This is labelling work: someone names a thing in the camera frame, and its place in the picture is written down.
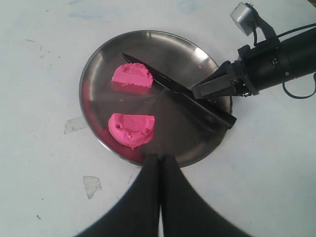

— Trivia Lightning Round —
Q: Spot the black knife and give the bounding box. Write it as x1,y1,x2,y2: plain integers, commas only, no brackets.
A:
121,53,237,129

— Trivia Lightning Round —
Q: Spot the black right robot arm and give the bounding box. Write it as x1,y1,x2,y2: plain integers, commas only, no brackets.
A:
192,23,316,99

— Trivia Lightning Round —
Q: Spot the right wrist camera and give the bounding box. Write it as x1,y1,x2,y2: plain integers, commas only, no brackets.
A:
230,2,277,39

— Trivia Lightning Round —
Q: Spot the pink dough piece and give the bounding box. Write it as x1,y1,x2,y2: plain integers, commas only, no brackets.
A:
112,63,154,88

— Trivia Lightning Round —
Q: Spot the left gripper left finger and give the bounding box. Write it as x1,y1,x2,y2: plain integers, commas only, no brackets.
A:
78,154,160,237

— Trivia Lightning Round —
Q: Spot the round stainless steel plate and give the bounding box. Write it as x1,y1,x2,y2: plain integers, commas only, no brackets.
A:
79,30,226,167

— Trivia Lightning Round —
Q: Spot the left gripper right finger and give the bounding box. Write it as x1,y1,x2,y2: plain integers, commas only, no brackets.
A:
160,155,249,237

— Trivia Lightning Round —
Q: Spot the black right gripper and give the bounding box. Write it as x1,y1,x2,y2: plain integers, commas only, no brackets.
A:
192,40,289,99

